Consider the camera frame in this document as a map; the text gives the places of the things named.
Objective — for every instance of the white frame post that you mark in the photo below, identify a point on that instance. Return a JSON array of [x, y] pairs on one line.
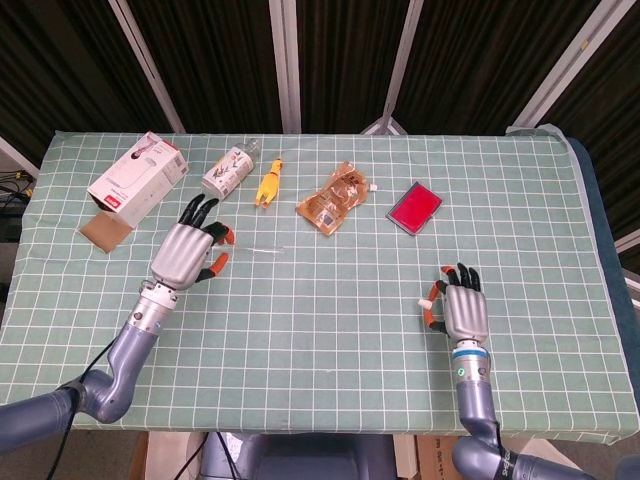
[[285, 65], [147, 65], [565, 65], [402, 65]]

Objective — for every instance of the dark blue table padding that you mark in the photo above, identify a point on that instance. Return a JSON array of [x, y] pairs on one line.
[[602, 200]]

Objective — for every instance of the white box under table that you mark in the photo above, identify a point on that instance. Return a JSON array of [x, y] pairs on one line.
[[167, 457]]

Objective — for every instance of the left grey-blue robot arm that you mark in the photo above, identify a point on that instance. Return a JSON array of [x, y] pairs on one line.
[[125, 355]]

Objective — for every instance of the green checked tablecloth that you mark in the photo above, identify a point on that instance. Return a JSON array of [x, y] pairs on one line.
[[320, 360]]

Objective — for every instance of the white product box brown flap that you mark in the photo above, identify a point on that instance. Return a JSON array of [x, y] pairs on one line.
[[137, 180]]

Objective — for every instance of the small white cap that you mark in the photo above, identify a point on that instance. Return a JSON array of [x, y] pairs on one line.
[[425, 303]]

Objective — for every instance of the brown liquid spout pouch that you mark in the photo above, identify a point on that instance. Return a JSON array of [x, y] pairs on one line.
[[334, 197]]

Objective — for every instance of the clear thin tube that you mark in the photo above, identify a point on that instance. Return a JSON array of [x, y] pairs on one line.
[[260, 249]]

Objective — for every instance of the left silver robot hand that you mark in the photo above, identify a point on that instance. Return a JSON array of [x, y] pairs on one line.
[[180, 250]]

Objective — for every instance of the grey-blue robot torso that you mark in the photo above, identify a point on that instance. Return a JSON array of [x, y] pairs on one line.
[[310, 457]]

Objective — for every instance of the brown cardboard box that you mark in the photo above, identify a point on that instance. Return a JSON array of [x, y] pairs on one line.
[[435, 457]]

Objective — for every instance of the clear bottle with floral label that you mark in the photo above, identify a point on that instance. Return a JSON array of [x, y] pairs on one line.
[[227, 172]]

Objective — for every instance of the red ink pad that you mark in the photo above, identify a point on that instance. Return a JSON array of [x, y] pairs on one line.
[[415, 207]]

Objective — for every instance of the yellow rubber chicken toy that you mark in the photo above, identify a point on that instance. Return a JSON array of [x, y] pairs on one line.
[[268, 186]]

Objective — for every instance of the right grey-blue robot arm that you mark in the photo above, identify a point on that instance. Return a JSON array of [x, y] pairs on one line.
[[477, 405]]

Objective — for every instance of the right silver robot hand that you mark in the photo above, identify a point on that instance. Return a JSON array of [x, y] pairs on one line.
[[467, 312]]

